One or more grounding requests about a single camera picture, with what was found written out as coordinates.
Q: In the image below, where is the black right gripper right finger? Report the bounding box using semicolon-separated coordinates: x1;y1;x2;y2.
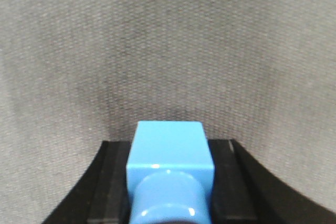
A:
208;139;335;223

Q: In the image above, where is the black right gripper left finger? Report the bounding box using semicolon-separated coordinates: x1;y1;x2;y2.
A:
44;141;130;223

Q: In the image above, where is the light blue block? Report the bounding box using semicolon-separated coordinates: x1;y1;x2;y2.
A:
126;121;215;223

